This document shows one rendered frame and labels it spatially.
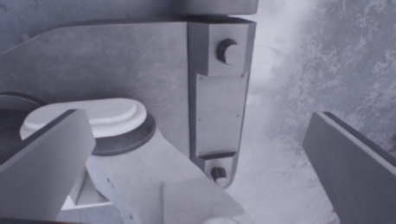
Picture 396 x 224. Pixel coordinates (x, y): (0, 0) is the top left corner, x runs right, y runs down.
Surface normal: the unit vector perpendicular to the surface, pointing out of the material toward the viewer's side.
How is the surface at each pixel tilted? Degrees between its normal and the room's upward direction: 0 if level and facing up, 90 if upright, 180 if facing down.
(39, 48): 0
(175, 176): 90
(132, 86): 0
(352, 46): 0
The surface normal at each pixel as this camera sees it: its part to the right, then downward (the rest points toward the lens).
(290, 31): 0.19, 0.49
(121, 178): 0.00, -0.87
